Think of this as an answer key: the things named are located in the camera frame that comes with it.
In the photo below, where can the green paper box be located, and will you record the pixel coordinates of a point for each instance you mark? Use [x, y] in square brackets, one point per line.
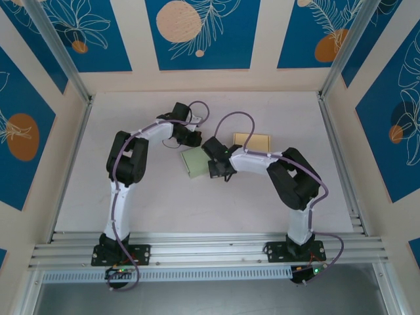
[195, 162]

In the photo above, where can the tan wooden block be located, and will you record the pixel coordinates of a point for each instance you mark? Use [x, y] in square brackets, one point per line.
[259, 141]

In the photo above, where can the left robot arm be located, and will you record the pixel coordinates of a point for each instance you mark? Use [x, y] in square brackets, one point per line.
[119, 210]

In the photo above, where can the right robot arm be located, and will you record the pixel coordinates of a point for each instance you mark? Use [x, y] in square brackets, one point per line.
[252, 162]

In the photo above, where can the aluminium mounting rails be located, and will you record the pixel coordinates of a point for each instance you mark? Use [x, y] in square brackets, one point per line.
[203, 249]

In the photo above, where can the grey metal sheet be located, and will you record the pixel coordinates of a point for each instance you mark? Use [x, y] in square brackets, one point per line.
[213, 300]

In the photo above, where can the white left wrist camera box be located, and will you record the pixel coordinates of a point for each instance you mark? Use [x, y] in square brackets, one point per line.
[196, 119]

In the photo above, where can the blue floral wall panel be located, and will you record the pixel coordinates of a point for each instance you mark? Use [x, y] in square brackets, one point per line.
[98, 19]
[229, 49]
[295, 33]
[19, 98]
[36, 52]
[2, 259]
[377, 33]
[377, 147]
[415, 249]

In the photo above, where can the aluminium table side rail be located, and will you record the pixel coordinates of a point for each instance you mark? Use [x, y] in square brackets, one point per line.
[331, 131]
[87, 110]

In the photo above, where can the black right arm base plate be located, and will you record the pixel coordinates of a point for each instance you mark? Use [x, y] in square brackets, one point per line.
[274, 251]

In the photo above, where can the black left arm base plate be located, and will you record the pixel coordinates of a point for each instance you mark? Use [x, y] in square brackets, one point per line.
[144, 254]

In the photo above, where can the aluminium corner post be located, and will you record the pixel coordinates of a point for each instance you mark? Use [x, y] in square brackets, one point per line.
[59, 49]
[349, 49]

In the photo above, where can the aluminium frame bar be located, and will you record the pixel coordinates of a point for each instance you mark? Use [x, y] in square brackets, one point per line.
[390, 295]
[26, 295]

